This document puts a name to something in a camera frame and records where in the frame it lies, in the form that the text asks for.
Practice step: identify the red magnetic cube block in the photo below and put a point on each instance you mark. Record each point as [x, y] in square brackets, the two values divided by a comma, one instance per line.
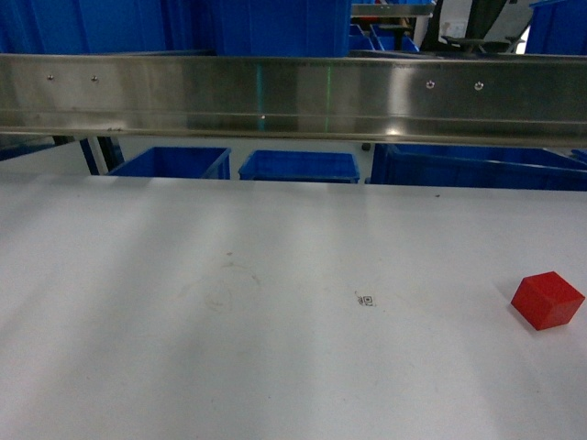
[547, 300]

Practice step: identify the blue bin lower middle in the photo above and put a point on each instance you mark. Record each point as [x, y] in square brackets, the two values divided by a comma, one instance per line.
[300, 166]

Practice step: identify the blue bin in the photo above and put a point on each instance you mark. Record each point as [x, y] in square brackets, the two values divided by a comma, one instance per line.
[300, 166]
[557, 28]
[97, 27]
[299, 29]
[178, 162]
[476, 167]

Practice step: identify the small QR code sticker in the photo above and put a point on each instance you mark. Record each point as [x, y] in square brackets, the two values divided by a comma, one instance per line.
[366, 300]

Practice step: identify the blue bin lower left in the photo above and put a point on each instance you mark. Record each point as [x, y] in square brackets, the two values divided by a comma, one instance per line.
[178, 162]

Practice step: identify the blue bin lower right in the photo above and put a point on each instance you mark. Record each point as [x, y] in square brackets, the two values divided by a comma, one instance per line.
[476, 167]

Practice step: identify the blue bin upper middle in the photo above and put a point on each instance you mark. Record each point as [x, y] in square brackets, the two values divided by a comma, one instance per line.
[299, 29]

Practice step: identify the blue bin upper right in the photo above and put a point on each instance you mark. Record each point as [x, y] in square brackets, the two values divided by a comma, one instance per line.
[557, 28]

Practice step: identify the blue bin upper left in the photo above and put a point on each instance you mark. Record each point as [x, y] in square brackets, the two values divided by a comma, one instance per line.
[97, 27]

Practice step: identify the stainless steel shelf rail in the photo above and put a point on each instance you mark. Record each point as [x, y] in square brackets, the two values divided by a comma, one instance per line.
[484, 100]

